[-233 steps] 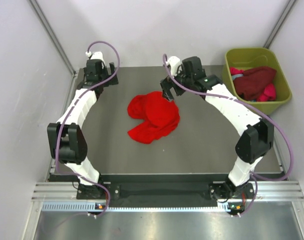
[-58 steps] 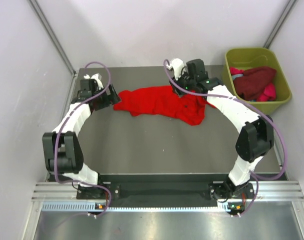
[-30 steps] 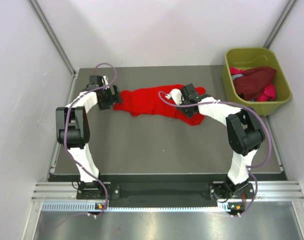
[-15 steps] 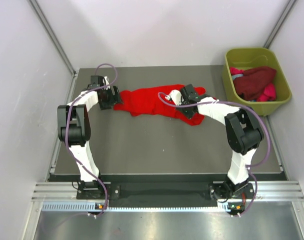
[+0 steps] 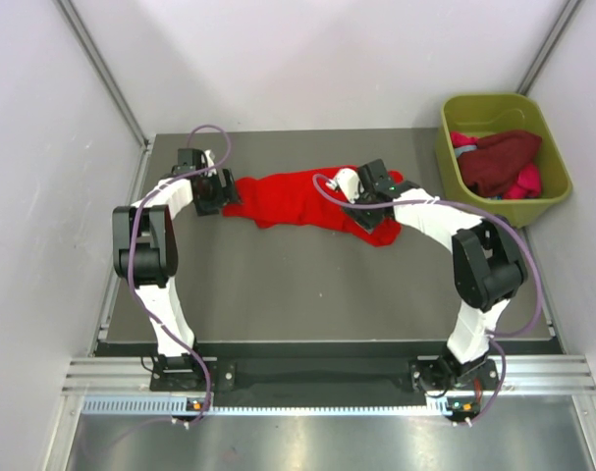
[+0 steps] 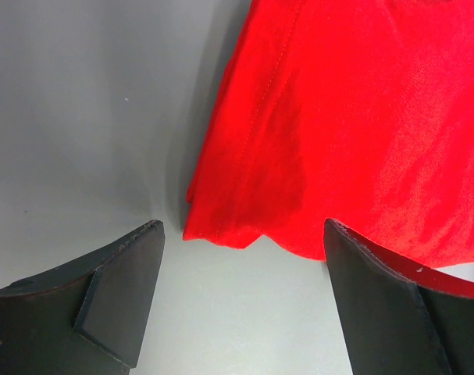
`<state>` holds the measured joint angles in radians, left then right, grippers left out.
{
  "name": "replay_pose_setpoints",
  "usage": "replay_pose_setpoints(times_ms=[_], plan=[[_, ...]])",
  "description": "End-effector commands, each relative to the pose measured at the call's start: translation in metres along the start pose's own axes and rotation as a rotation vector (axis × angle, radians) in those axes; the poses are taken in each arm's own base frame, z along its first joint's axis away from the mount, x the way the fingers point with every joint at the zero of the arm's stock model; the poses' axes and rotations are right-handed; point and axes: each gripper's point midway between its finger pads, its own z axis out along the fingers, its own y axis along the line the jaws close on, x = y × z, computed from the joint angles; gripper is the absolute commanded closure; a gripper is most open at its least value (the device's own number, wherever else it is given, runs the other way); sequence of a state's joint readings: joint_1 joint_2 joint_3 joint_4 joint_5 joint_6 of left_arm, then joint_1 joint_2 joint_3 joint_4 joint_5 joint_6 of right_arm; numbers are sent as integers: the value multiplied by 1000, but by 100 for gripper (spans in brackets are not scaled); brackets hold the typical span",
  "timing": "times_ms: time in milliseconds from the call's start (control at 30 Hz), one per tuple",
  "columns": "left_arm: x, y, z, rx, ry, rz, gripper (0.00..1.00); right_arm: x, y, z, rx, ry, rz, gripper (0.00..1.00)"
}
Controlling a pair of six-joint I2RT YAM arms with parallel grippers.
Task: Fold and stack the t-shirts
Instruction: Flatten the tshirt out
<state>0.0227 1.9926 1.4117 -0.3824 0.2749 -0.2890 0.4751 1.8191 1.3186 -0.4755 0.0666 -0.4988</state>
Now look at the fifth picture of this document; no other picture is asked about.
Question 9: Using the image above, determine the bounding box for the aluminium frame post left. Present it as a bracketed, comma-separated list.
[53, 0, 149, 149]

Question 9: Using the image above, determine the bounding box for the red t shirt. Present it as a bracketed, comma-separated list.
[222, 167, 402, 247]

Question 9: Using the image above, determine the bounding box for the maroon shirt in bin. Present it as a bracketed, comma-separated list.
[457, 130, 543, 198]

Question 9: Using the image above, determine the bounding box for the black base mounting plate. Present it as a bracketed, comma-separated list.
[150, 340, 499, 408]

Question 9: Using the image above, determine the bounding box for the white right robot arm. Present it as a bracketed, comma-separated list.
[327, 160, 527, 393]

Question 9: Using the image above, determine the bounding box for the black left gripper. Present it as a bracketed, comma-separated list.
[194, 167, 242, 216]

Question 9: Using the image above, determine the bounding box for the olive green plastic bin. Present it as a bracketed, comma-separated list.
[435, 93, 572, 228]

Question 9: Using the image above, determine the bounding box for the aluminium frame post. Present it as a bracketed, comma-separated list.
[515, 0, 584, 96]
[53, 0, 149, 149]

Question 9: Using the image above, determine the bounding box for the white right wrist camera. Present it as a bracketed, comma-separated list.
[326, 168, 362, 204]

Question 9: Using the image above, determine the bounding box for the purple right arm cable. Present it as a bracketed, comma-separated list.
[311, 172, 544, 427]

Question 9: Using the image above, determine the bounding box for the aluminium front rail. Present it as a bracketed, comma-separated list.
[62, 355, 596, 419]

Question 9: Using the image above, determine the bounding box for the pink shirt in bin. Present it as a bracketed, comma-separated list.
[450, 131, 542, 199]

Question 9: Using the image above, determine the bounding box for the aluminium frame post right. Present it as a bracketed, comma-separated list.
[515, 0, 584, 96]

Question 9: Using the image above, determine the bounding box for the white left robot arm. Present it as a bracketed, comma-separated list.
[112, 148, 241, 391]

